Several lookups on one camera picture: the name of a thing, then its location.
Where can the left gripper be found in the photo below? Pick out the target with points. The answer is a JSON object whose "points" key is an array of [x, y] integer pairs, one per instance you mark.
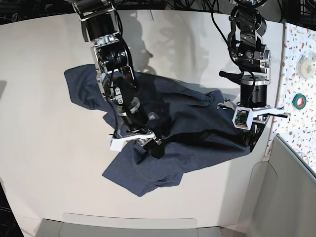
{"points": [[260, 120]]}

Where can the terrazzo patterned side board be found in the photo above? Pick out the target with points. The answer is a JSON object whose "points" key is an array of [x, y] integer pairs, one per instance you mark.
{"points": [[299, 130]]}

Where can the grey plastic bin right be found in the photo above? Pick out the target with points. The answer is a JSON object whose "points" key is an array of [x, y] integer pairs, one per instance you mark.
{"points": [[281, 197]]}

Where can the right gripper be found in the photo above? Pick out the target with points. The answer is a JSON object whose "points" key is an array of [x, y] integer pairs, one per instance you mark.
{"points": [[148, 140]]}

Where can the clear tape dispenser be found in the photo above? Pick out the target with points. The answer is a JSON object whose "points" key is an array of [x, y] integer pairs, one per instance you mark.
{"points": [[306, 65]]}

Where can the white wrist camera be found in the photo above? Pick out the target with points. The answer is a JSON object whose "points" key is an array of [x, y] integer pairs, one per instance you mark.
{"points": [[243, 118], [116, 144]]}

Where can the green tape roll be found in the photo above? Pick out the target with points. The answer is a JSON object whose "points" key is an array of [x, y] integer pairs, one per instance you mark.
{"points": [[299, 101]]}

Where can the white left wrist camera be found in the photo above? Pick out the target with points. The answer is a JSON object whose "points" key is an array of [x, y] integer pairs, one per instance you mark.
{"points": [[243, 118]]}

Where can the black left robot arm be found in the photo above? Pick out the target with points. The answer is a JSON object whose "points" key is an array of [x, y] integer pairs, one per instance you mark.
{"points": [[253, 58]]}

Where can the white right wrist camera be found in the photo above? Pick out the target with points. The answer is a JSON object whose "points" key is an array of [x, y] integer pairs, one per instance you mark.
{"points": [[116, 144]]}

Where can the grey plastic tray front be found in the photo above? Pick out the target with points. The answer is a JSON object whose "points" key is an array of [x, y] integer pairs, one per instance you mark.
{"points": [[79, 225]]}

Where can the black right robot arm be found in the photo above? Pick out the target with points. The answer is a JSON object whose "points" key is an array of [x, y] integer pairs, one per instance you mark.
{"points": [[101, 25]]}

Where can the blue t-shirt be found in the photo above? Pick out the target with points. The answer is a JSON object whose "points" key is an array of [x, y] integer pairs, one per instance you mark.
{"points": [[195, 135]]}

